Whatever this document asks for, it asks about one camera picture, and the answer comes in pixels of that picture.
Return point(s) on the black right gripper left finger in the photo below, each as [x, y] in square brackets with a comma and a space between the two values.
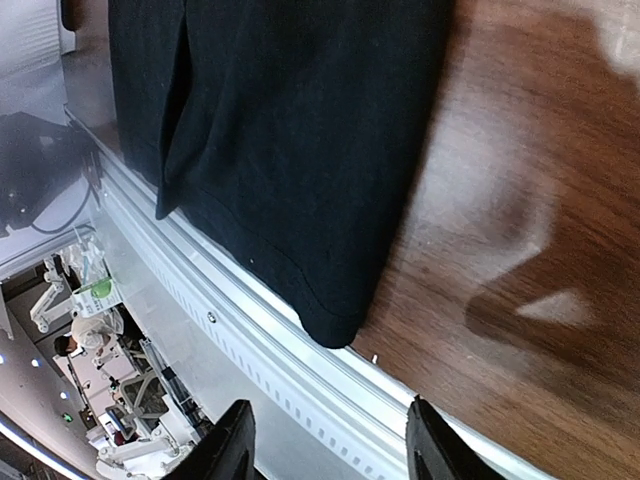
[227, 452]

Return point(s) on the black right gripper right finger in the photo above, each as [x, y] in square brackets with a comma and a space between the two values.
[435, 451]

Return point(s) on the black garment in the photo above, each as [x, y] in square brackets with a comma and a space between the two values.
[288, 132]

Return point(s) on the front aluminium rail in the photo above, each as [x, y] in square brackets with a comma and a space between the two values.
[320, 413]

